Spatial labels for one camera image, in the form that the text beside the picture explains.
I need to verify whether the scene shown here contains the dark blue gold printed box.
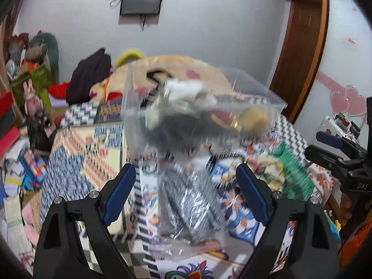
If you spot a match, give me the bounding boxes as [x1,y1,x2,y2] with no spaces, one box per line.
[97,100,123,123]

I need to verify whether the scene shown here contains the beige patterned pillow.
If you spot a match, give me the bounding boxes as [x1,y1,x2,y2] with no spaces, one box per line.
[90,55,233,103]

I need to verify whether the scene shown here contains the dark purple garment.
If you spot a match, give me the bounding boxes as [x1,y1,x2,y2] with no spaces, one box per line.
[66,48,113,106]

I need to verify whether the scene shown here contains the colourful patterned bedsheet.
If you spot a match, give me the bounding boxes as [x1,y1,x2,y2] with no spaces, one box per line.
[39,99,339,279]

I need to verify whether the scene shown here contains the white fluffy soft toy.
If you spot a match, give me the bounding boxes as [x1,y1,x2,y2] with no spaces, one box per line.
[163,78,217,108]

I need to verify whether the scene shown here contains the clear bag with striped cloth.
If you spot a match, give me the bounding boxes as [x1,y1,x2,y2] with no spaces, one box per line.
[139,151,233,263]

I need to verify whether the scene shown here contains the pink bunny plush toy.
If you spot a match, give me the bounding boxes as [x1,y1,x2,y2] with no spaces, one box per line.
[23,79,45,116]

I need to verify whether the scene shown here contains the clear plastic storage box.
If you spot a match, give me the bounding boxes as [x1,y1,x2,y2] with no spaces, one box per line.
[120,61,288,156]

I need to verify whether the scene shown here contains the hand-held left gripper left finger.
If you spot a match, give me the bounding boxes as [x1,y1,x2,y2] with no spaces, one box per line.
[33,163,137,279]

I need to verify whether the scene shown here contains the colourful printed box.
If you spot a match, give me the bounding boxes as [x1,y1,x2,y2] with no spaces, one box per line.
[18,149,47,184]

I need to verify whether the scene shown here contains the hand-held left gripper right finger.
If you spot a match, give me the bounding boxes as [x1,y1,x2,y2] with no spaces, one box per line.
[235,163,341,279]

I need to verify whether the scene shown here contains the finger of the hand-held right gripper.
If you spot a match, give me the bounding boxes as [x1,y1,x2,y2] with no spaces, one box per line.
[305,145,351,185]
[316,131,367,163]

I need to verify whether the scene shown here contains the person's right forearm orange sleeve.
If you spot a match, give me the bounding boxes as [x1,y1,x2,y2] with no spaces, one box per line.
[339,216,372,269]

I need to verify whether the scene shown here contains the pink heart stickers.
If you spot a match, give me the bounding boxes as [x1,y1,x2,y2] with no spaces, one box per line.
[329,85,368,119]

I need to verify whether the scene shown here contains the person's right hand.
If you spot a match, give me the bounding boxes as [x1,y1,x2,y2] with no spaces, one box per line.
[339,191,354,229]

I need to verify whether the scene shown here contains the wooden door frame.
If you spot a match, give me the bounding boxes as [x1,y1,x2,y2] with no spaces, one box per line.
[263,0,329,125]

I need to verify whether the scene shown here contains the black wall box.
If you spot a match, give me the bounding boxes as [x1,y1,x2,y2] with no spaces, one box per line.
[120,0,164,16]

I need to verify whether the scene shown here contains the green fringed cloth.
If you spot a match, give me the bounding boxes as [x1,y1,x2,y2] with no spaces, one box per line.
[269,142,316,202]

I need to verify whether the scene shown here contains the yellow soft toy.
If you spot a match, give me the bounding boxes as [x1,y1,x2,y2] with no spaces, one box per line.
[238,107,269,133]

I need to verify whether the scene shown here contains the red cloth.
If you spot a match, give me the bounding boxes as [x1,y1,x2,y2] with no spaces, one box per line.
[48,81,71,100]

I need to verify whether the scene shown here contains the pale floral cloth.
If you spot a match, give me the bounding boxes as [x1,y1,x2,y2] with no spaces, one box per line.
[249,154,287,181]

